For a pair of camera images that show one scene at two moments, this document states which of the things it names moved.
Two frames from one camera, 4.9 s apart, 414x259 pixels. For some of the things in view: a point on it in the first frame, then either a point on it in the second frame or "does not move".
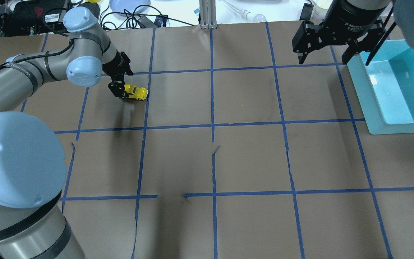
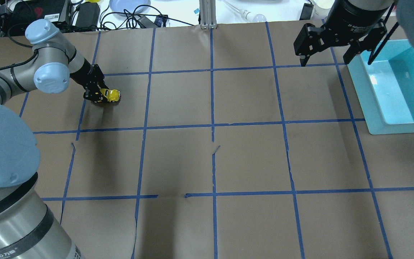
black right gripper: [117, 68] -> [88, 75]
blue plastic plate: [118, 6] does not move
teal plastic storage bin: [396, 92] does not move
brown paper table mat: [240, 151] does not move
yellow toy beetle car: [138, 92] -> [110, 95]
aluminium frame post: [208, 20] does not move
